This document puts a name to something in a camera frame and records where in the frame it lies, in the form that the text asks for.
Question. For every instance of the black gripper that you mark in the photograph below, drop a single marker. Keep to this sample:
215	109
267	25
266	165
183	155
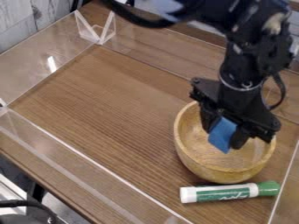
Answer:
241	106

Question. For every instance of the blue rectangular block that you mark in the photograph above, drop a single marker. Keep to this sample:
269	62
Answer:
221	134

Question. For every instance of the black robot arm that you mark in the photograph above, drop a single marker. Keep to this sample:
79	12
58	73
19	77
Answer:
257	29

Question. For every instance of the light wooden bowl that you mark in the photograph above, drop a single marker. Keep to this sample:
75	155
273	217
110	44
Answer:
205	160

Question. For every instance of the green and white marker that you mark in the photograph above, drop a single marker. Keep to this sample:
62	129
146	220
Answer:
206	193

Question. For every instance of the black metal stand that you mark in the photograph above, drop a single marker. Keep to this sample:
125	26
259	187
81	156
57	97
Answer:
22	198

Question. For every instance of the clear acrylic tray wall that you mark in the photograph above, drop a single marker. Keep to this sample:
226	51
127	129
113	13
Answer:
94	87

